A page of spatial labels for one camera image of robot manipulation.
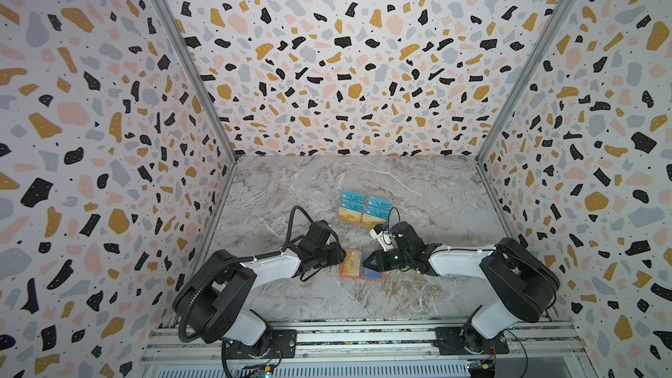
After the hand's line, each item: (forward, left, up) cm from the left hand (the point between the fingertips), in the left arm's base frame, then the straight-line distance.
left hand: (348, 251), depth 88 cm
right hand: (-4, -5, +1) cm, 6 cm away
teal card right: (+12, -13, +2) cm, 18 cm away
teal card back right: (+15, -11, +4) cm, 19 cm away
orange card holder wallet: (-7, -6, -3) cm, 9 cm away
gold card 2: (+11, -8, +1) cm, 14 cm away
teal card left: (+16, -3, +3) cm, 16 cm away
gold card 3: (-3, -1, -2) cm, 4 cm away
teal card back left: (+20, -1, +4) cm, 20 cm away
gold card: (+14, -1, 0) cm, 14 cm away
